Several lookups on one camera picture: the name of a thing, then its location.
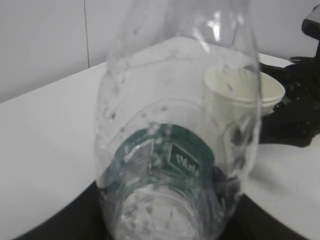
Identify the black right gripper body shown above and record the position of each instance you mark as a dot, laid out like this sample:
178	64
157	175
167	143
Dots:
295	120

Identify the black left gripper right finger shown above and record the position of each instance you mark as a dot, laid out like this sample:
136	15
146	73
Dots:
250	222

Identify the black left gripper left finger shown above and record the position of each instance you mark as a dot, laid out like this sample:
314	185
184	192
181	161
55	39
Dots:
80	220

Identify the white paper cup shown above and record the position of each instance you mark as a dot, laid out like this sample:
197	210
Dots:
230	95

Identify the clear green-label water bottle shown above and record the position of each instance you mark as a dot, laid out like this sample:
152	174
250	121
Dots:
166	169

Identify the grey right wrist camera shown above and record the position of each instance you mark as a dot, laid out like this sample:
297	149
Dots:
311	24

